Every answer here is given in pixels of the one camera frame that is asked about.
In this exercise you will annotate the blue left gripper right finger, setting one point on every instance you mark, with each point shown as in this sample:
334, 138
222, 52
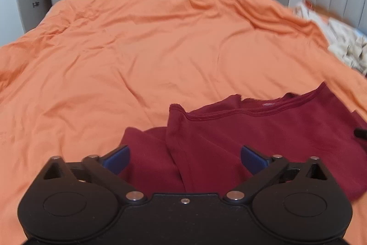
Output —
265, 171

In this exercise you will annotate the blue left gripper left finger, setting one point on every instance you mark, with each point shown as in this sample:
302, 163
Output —
104, 171

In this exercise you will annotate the dark red knit sweater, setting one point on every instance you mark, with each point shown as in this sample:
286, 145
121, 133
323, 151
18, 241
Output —
199, 151

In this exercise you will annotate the cream crumpled garment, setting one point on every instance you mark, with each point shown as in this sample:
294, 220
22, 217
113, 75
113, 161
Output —
344, 41

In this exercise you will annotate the orange duvet cover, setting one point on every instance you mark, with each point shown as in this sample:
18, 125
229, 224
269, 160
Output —
92, 68

